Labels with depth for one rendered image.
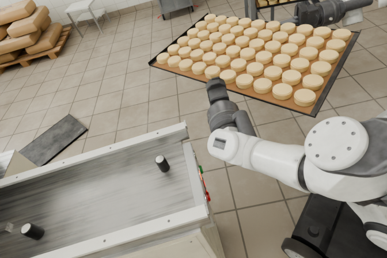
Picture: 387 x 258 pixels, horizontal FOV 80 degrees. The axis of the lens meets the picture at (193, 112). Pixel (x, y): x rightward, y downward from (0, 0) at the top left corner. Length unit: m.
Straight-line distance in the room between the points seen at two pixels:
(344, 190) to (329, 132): 0.08
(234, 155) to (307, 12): 0.65
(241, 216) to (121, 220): 0.94
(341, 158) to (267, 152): 0.15
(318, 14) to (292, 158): 0.69
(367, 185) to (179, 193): 0.48
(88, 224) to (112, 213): 0.07
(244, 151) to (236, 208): 1.11
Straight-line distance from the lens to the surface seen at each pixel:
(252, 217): 1.55
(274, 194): 1.60
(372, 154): 0.34
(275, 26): 0.94
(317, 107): 0.65
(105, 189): 0.83
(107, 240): 0.68
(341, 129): 0.36
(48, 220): 0.90
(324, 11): 1.00
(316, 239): 1.32
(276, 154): 0.43
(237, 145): 0.47
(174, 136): 0.79
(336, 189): 0.38
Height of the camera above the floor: 1.46
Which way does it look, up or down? 45 degrees down
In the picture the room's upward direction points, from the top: 18 degrees counter-clockwise
